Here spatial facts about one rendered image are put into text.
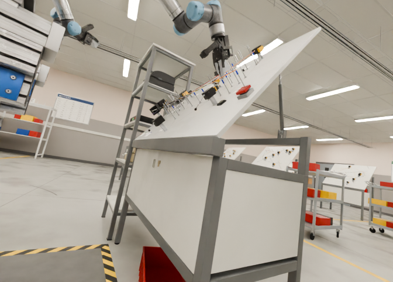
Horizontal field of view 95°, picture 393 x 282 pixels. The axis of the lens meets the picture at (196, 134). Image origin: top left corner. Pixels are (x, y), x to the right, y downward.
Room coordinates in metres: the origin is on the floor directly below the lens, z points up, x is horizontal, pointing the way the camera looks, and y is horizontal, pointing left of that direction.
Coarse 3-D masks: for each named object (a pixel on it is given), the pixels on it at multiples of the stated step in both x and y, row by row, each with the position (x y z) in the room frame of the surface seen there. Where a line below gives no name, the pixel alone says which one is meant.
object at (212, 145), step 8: (200, 136) 0.68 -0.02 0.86; (208, 136) 0.63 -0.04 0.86; (216, 136) 0.61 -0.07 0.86; (136, 144) 1.48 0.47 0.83; (144, 144) 1.28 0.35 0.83; (152, 144) 1.14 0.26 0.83; (160, 144) 1.02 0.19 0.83; (168, 144) 0.92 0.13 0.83; (176, 144) 0.84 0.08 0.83; (184, 144) 0.77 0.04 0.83; (192, 144) 0.72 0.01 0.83; (200, 144) 0.67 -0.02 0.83; (208, 144) 0.62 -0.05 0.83; (216, 144) 0.61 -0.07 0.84; (224, 144) 0.63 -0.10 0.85; (184, 152) 0.79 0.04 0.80; (192, 152) 0.71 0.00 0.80; (200, 152) 0.66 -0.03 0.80; (208, 152) 0.62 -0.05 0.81; (216, 152) 0.62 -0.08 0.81
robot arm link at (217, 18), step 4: (212, 0) 0.75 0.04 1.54; (216, 0) 0.76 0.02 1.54; (208, 4) 0.76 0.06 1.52; (212, 4) 0.76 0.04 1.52; (216, 4) 0.76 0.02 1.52; (216, 8) 0.76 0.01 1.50; (220, 8) 0.78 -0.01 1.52; (216, 12) 0.76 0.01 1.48; (220, 12) 0.78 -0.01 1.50; (216, 16) 0.77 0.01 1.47; (220, 16) 0.78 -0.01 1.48; (212, 20) 0.78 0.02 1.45; (216, 20) 0.78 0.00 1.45; (220, 20) 0.78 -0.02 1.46; (208, 24) 0.81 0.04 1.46; (212, 24) 0.79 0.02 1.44
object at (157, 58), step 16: (160, 48) 1.68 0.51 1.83; (144, 64) 2.08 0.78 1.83; (160, 64) 2.01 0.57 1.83; (176, 64) 1.94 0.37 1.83; (192, 64) 1.88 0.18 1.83; (144, 80) 1.67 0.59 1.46; (144, 96) 1.67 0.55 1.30; (160, 96) 2.00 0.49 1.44; (176, 96) 1.83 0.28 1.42; (128, 112) 2.13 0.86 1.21; (128, 128) 2.15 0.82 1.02; (144, 128) 2.01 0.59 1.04; (128, 160) 1.66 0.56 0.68; (112, 176) 2.13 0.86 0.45; (112, 208) 1.73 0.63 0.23; (128, 208) 1.78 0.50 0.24; (112, 224) 1.66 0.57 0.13
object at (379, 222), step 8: (368, 184) 3.97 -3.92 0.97; (376, 184) 4.21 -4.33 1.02; (384, 184) 3.79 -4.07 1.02; (392, 184) 3.68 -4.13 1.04; (368, 200) 3.99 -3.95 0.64; (376, 200) 3.88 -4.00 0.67; (392, 208) 3.62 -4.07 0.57; (368, 224) 3.95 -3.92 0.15; (376, 224) 3.84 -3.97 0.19; (384, 224) 3.78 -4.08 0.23; (392, 224) 3.65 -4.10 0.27
